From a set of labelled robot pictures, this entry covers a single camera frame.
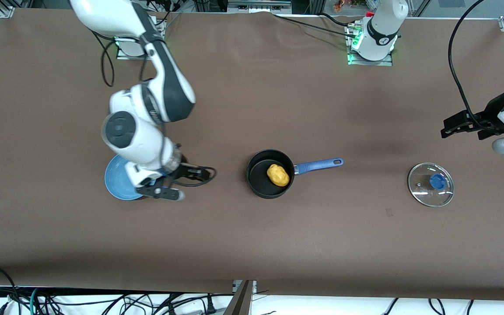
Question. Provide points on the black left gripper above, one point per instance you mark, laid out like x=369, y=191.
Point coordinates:
x=487, y=114

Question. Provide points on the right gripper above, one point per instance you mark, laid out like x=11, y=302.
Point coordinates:
x=185, y=170

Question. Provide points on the glass lid with blue knob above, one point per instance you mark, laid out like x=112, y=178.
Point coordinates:
x=437, y=181

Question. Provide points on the yellow potato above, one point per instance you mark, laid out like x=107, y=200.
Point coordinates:
x=278, y=175

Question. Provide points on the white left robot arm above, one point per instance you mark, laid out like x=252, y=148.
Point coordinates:
x=381, y=26

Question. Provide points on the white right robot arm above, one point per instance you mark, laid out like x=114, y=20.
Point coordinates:
x=169, y=87

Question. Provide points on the blue round plate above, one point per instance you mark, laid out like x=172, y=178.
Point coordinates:
x=116, y=179

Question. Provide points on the grey power strip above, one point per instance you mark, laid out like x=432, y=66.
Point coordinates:
x=258, y=5

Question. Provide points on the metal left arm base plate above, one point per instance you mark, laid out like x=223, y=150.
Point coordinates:
x=368, y=63

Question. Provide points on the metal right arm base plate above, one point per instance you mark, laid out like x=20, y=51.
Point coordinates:
x=123, y=54

